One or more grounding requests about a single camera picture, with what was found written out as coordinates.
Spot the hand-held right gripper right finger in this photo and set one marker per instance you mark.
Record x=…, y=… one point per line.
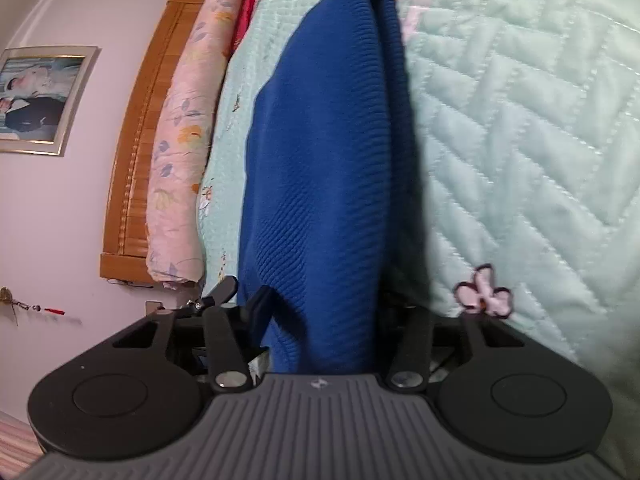
x=417, y=345

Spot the wooden headboard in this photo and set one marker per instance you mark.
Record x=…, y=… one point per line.
x=140, y=160

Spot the framed wall photo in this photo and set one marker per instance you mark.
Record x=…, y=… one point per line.
x=40, y=100

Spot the mint green quilted bedspread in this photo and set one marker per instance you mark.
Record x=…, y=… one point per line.
x=525, y=135

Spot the blue knit sweater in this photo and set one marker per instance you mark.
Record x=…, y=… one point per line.
x=325, y=160

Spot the red cloth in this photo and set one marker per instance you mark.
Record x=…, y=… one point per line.
x=247, y=10

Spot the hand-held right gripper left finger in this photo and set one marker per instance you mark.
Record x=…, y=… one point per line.
x=252, y=312

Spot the hanging wall ornament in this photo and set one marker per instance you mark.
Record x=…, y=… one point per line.
x=15, y=302

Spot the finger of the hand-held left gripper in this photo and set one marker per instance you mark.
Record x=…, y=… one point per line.
x=222, y=290

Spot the pink floral bolster pillow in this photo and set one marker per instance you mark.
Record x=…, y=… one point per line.
x=185, y=125

